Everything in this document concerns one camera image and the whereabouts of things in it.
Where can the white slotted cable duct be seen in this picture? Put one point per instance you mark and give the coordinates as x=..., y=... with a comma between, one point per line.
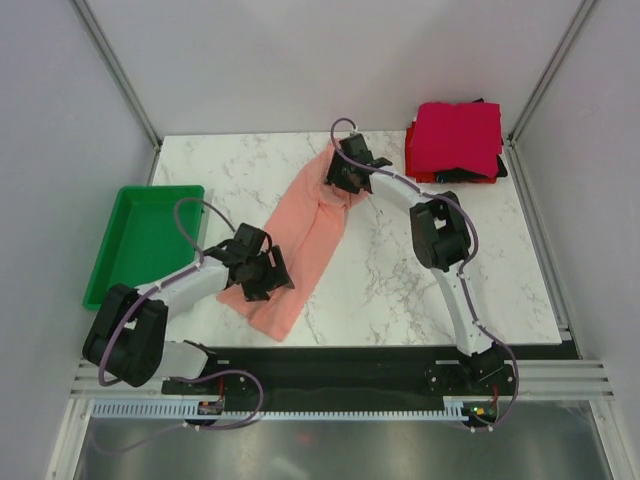
x=199, y=410

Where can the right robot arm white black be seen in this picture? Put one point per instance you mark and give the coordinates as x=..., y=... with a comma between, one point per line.
x=444, y=241

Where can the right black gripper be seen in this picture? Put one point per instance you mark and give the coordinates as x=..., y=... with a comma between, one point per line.
x=334, y=176

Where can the aluminium frame post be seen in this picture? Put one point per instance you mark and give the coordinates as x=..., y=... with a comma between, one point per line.
x=569, y=38
x=105, y=50

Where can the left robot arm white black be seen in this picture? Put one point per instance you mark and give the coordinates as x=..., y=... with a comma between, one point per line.
x=127, y=339

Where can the right aluminium frame post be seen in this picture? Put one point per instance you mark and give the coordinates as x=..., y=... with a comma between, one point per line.
x=569, y=38

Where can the left aluminium frame post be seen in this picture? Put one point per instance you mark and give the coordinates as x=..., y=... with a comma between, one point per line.
x=105, y=50

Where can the folded crimson t shirt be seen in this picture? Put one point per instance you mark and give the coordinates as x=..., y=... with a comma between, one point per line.
x=446, y=137

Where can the salmon pink t shirt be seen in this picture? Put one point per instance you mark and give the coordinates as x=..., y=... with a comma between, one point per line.
x=308, y=225

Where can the green plastic tray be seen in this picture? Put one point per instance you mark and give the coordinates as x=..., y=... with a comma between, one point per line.
x=141, y=242

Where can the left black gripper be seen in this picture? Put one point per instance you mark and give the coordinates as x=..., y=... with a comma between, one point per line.
x=276, y=277

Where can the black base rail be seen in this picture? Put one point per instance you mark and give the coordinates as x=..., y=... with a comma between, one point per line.
x=332, y=377

